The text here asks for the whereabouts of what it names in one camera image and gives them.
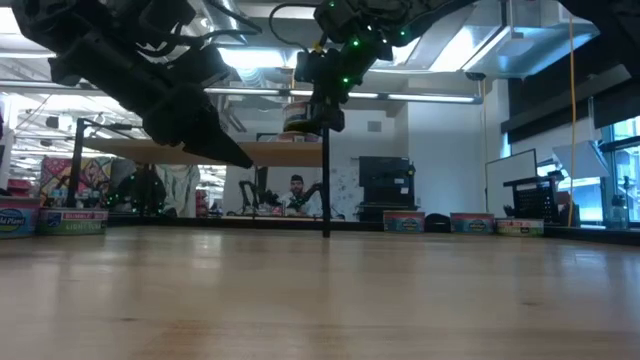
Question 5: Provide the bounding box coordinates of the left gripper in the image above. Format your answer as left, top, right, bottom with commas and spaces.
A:
47, 29, 254, 169

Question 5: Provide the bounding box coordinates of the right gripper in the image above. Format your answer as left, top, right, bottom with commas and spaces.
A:
310, 29, 394, 134

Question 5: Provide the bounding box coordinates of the Bumble Bee tuna can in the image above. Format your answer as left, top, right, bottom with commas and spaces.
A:
494, 217, 545, 238
37, 207, 110, 237

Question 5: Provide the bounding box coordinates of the wooden shelf board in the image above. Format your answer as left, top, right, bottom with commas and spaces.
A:
82, 138, 324, 168

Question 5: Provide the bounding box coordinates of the wooden raised shelf platform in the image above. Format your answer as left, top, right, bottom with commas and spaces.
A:
64, 118, 332, 239

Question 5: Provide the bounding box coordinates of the white hanging garment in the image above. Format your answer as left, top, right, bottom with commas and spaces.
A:
158, 165, 202, 219

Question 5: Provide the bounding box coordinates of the person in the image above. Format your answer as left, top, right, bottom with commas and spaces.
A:
279, 173, 324, 218

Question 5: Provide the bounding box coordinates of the black monitor cart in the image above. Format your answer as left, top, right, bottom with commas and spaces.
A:
358, 155, 420, 223

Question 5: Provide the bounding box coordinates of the long ceiling light strip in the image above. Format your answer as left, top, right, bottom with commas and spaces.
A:
289, 89, 484, 105
0, 79, 109, 96

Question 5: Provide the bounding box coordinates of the colourful patterned cloth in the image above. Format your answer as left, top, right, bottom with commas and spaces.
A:
39, 155, 112, 197

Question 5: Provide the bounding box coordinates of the white board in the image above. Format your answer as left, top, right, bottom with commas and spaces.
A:
484, 148, 539, 215

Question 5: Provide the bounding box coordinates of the white angled panel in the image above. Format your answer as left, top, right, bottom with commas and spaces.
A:
552, 139, 612, 181

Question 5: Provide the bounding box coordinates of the glass window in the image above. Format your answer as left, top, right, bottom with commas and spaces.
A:
599, 117, 640, 227

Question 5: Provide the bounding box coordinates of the white wall poster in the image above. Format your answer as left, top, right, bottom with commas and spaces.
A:
329, 167, 360, 205

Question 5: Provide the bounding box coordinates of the black aluminium table frame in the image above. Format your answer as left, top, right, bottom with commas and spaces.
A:
107, 213, 640, 247

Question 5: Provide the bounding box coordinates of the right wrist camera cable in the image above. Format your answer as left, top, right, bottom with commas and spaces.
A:
268, 2, 331, 54

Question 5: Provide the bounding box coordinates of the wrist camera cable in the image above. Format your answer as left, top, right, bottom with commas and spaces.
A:
268, 2, 331, 54
199, 0, 265, 39

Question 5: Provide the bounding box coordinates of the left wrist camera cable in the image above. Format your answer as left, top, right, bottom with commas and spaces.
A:
199, 0, 265, 39

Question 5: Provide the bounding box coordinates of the black wire basket cart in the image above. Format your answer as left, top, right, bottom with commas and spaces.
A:
502, 172, 565, 225

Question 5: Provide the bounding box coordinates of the yellow hanging cable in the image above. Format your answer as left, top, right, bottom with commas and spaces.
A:
567, 14, 578, 227

